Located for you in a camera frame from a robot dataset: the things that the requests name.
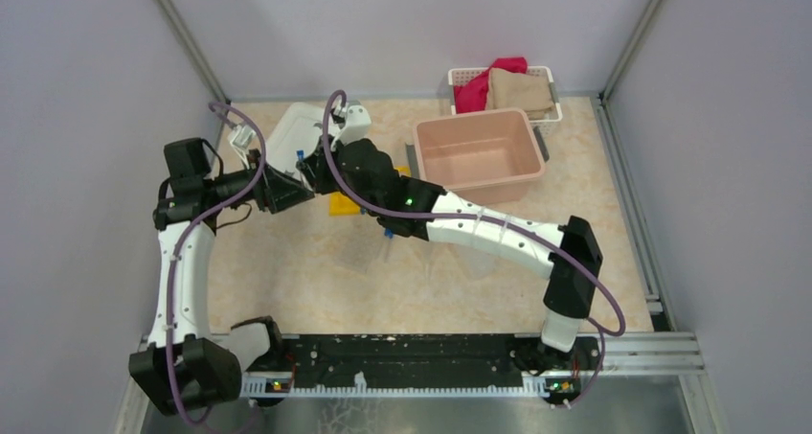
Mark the white perforated basket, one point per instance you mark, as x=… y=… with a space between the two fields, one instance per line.
x=557 y=115

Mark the yellow test tube rack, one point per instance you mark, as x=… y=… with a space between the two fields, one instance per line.
x=346 y=202

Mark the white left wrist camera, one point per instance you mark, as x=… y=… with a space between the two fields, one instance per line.
x=240 y=140

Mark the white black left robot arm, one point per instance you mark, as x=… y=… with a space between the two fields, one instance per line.
x=182 y=367

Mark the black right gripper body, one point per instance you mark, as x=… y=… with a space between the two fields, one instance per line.
x=323 y=178

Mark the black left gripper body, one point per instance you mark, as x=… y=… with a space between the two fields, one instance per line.
x=265 y=194

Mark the pink plastic tub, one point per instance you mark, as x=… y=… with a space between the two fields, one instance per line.
x=486 y=157

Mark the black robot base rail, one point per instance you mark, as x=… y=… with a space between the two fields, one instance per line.
x=424 y=364

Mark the beige cloth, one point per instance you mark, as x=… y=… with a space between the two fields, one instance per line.
x=530 y=93

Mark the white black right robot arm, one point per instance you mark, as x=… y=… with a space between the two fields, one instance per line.
x=567 y=256

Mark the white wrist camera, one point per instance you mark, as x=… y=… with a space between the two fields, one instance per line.
x=349 y=123
x=240 y=140

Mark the white plastic tray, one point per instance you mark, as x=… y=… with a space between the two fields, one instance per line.
x=295 y=137

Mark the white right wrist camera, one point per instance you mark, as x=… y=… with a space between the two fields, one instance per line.
x=349 y=123

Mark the red cloth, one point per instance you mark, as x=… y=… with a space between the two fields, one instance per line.
x=471 y=88

